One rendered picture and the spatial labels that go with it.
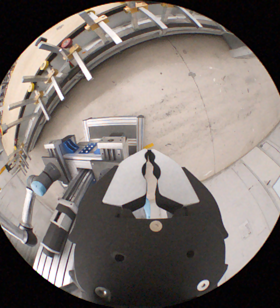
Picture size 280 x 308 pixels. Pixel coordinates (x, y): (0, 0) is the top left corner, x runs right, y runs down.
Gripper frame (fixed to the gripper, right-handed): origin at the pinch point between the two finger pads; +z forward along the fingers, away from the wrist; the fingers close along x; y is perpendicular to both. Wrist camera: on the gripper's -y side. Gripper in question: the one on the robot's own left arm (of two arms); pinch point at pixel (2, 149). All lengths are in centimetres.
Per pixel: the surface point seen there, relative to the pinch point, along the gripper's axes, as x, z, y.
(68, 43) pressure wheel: 35, 41, -57
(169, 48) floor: 120, 131, -96
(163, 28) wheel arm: 93, 35, -50
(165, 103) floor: 115, 132, -6
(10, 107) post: -8.4, 17.4, -25.0
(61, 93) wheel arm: 27, 46, -19
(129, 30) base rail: 73, 61, -71
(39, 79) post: 13, 36, -36
